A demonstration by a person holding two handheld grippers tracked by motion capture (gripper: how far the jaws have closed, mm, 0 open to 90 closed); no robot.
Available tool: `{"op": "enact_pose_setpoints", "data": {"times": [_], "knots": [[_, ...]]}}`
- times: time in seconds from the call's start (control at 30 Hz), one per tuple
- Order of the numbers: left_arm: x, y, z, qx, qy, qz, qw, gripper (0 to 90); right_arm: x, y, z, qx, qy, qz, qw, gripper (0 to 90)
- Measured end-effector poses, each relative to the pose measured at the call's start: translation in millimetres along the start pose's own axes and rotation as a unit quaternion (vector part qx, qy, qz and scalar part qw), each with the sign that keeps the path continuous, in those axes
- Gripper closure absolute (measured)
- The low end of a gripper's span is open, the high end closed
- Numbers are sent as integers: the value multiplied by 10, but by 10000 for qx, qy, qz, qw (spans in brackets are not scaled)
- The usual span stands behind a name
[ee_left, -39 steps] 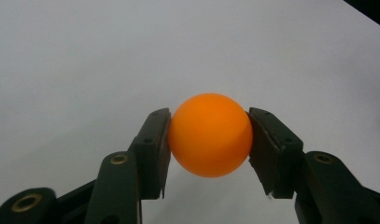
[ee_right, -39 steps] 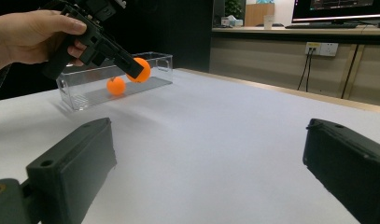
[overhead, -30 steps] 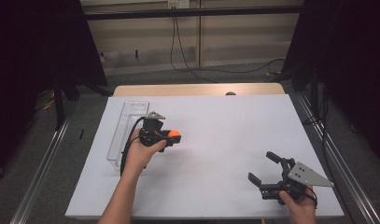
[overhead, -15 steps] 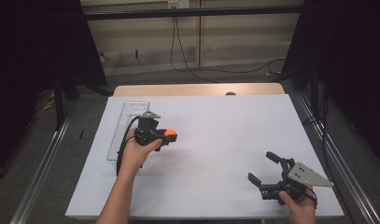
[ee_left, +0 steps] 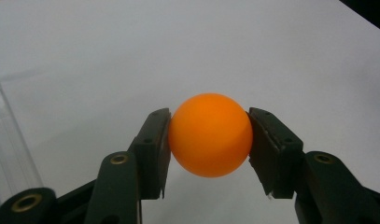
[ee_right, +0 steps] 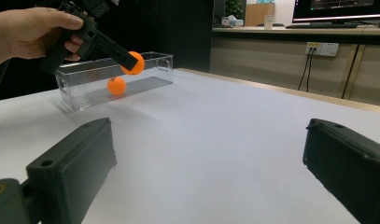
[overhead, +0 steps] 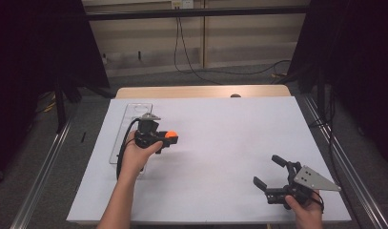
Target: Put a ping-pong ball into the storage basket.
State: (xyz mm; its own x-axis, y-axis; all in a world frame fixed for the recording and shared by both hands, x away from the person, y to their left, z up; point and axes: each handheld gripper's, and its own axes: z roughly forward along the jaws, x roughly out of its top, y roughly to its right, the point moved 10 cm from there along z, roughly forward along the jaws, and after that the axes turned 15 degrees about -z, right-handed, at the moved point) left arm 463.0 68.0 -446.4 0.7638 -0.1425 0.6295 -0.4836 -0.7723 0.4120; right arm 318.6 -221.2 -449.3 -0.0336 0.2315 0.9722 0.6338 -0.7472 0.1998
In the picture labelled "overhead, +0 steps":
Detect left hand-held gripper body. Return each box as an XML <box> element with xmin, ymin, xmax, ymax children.
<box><xmin>133</xmin><ymin>112</ymin><xmax>167</xmax><ymax>150</ymax></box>

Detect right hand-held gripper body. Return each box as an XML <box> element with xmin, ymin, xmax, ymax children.
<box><xmin>263</xmin><ymin>161</ymin><xmax>342</xmax><ymax>211</ymax></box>

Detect clear plastic storage box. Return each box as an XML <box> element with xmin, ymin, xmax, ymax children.
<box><xmin>109</xmin><ymin>102</ymin><xmax>153</xmax><ymax>176</ymax></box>

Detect person's left hand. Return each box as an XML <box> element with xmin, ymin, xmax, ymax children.
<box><xmin>119</xmin><ymin>131</ymin><xmax>164</xmax><ymax>184</ymax></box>

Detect person's right hand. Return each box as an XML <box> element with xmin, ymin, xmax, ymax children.
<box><xmin>283</xmin><ymin>192</ymin><xmax>325</xmax><ymax>229</ymax></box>

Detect white table cover sheet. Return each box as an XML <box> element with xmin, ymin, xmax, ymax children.
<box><xmin>66</xmin><ymin>95</ymin><xmax>352</xmax><ymax>223</ymax></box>

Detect black metal stand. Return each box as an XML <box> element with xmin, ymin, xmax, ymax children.
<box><xmin>309</xmin><ymin>68</ymin><xmax>330</xmax><ymax>129</ymax></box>
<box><xmin>53</xmin><ymin>79</ymin><xmax>117</xmax><ymax>135</ymax></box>

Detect black curtain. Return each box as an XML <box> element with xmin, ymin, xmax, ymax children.
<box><xmin>288</xmin><ymin>0</ymin><xmax>388</xmax><ymax>170</ymax></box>
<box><xmin>0</xmin><ymin>0</ymin><xmax>111</xmax><ymax>184</ymax></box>

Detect black metal crossbar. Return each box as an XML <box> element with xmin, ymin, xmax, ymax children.
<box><xmin>85</xmin><ymin>5</ymin><xmax>310</xmax><ymax>22</ymax></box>

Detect white power outlet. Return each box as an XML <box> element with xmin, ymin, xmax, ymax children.
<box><xmin>171</xmin><ymin>0</ymin><xmax>194</xmax><ymax>10</ymax></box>

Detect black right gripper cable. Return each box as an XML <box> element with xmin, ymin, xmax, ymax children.
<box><xmin>310</xmin><ymin>190</ymin><xmax>325</xmax><ymax>214</ymax></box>

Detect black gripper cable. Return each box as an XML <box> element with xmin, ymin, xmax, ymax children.
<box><xmin>115</xmin><ymin>117</ymin><xmax>142</xmax><ymax>180</ymax></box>
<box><xmin>310</xmin><ymin>190</ymin><xmax>325</xmax><ymax>214</ymax></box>

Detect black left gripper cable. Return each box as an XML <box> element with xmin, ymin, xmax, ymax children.
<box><xmin>115</xmin><ymin>117</ymin><xmax>142</xmax><ymax>180</ymax></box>

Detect aluminium floor rail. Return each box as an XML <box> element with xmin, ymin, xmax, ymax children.
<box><xmin>303</xmin><ymin>94</ymin><xmax>388</xmax><ymax>229</ymax></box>
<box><xmin>10</xmin><ymin>120</ymin><xmax>72</xmax><ymax>229</ymax></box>

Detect black rig cable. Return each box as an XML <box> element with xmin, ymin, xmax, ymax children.
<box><xmin>309</xmin><ymin>85</ymin><xmax>340</xmax><ymax>179</ymax></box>

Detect black power cable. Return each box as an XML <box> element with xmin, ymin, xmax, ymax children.
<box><xmin>178</xmin><ymin>17</ymin><xmax>223</xmax><ymax>86</ymax></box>
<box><xmin>173</xmin><ymin>17</ymin><xmax>205</xmax><ymax>74</ymax></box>

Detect black floor cable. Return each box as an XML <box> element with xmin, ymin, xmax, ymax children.
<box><xmin>194</xmin><ymin>59</ymin><xmax>293</xmax><ymax>77</ymax></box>

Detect yellow cable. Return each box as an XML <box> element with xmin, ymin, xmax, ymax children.
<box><xmin>38</xmin><ymin>100</ymin><xmax>58</xmax><ymax>115</ymax></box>

